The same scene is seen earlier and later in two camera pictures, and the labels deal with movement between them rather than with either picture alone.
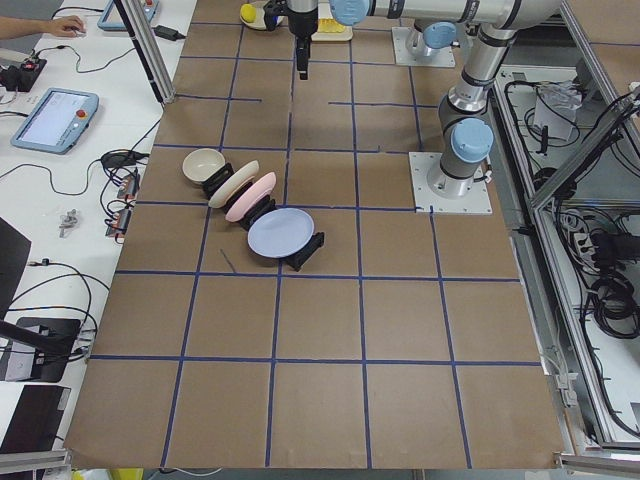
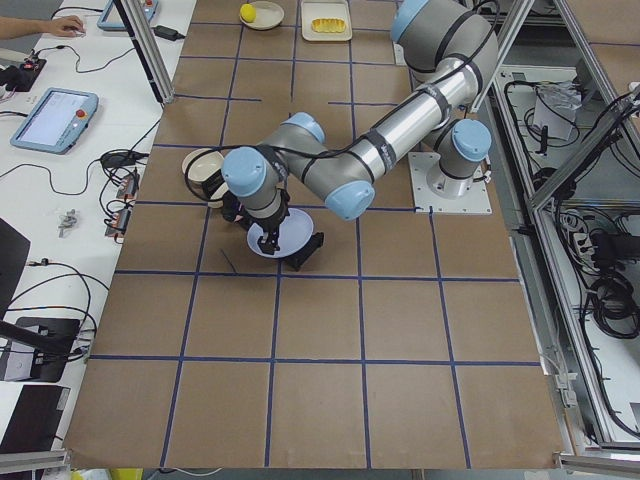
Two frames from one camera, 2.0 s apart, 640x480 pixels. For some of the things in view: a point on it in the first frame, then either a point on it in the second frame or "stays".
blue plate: [280, 233] stays
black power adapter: [166, 33] stays
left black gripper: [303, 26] → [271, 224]
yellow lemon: [248, 13] stays
